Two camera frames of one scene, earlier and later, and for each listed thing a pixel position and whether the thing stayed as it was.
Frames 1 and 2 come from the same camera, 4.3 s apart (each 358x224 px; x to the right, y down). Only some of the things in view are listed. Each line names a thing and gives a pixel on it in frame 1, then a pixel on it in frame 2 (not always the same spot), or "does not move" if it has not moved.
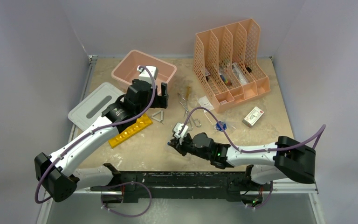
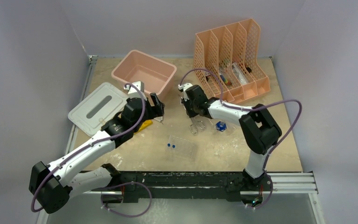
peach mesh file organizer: (227, 63) does not move
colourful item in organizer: (227, 82) does not move
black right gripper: (175, 143) → (190, 114)
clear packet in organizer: (239, 74) does not move
